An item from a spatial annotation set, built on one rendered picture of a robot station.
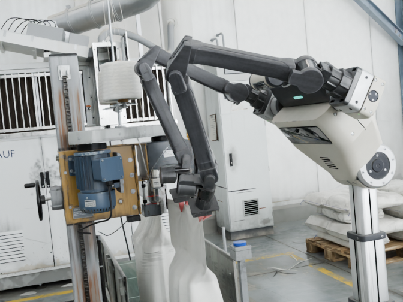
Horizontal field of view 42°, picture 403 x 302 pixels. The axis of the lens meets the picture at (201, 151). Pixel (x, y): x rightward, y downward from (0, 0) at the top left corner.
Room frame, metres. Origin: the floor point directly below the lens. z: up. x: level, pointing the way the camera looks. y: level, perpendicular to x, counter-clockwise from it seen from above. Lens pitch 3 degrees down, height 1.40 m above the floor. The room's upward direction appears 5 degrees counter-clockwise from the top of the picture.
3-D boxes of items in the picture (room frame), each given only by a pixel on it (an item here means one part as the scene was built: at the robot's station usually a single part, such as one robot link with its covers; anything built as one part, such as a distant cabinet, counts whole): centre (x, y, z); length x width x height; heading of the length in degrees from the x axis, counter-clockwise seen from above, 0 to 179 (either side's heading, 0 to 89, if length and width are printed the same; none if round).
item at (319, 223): (5.14, -1.34, 0.32); 0.67 x 0.42 x 0.14; 111
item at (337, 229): (4.77, -1.45, 0.32); 0.66 x 0.43 x 0.15; 109
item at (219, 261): (3.00, 0.04, 0.54); 1.05 x 0.02 x 0.41; 17
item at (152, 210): (2.34, 0.25, 1.04); 0.08 x 0.06 x 0.05; 107
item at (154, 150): (2.49, 0.17, 1.21); 0.30 x 0.25 x 0.30; 17
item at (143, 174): (2.41, 0.30, 1.26); 0.22 x 0.05 x 0.16; 17
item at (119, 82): (2.18, 0.31, 1.61); 0.17 x 0.17 x 0.17
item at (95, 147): (2.12, 0.44, 1.35); 0.12 x 0.12 x 0.04
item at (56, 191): (2.29, 0.66, 1.14); 0.11 x 0.06 x 0.11; 17
